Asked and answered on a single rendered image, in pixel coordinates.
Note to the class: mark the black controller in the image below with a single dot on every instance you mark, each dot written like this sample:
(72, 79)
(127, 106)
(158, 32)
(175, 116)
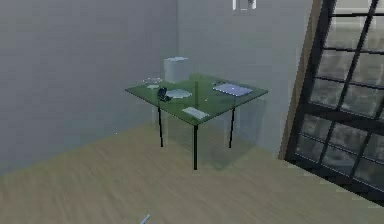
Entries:
(162, 94)

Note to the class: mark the pale round plate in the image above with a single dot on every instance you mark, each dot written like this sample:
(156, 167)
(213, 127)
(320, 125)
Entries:
(179, 93)

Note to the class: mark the green glass table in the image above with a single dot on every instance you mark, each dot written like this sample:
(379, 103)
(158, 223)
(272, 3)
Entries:
(213, 100)

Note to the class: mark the white box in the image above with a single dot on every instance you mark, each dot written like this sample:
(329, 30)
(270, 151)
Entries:
(176, 69)

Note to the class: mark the purple laptop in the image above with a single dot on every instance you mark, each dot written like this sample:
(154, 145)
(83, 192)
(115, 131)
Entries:
(232, 89)

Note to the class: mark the small pale dish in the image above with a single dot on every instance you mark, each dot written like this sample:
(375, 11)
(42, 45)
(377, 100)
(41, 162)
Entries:
(153, 86)

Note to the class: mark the clear glass bowl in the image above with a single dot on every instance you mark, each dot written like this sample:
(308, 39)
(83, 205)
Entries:
(152, 80)

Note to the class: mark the pale blue stick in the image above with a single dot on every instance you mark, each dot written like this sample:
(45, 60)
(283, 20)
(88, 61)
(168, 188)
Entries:
(145, 219)

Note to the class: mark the white framed picture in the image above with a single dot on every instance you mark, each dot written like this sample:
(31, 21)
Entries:
(244, 4)

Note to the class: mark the black framed window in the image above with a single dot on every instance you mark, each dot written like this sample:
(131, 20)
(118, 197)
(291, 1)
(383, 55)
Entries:
(346, 110)

